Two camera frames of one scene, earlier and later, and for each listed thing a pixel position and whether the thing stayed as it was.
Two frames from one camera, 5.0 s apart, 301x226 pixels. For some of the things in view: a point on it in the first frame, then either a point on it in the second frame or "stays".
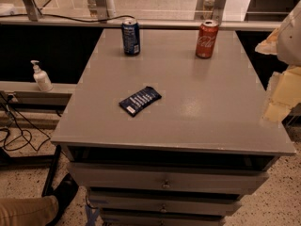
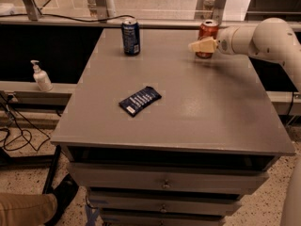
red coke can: [206, 39] stays
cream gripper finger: [270, 44] to [207, 44]
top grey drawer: [169, 177] stays
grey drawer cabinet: [184, 160] stays
